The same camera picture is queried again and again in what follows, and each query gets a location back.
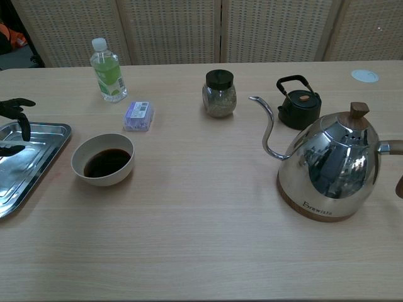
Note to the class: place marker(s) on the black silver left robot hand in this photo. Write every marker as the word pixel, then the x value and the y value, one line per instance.
pixel 15 105

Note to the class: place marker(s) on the white bowl with dark liquid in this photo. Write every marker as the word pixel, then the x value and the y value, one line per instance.
pixel 104 176

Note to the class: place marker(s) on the black tripod stand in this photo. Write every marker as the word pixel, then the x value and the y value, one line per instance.
pixel 36 59

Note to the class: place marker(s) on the stainless steel tray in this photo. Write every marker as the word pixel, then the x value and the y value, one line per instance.
pixel 44 148

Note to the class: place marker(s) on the orange object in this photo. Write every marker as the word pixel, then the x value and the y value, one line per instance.
pixel 14 36

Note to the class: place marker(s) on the green label water bottle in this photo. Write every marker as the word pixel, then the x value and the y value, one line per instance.
pixel 108 75

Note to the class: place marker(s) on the purple wrapped pack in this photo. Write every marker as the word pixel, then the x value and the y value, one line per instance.
pixel 138 116

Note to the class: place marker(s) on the woven folding screen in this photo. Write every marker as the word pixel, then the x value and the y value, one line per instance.
pixel 173 31

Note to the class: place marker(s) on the glass jar black lid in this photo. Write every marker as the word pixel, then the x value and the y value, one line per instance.
pixel 219 97

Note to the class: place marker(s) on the small black teapot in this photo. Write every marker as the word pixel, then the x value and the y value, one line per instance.
pixel 299 113

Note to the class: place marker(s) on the steel gooseneck kettle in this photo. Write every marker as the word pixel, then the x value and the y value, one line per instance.
pixel 330 163

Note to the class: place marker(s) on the white round table cap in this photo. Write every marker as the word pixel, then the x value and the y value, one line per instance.
pixel 365 76

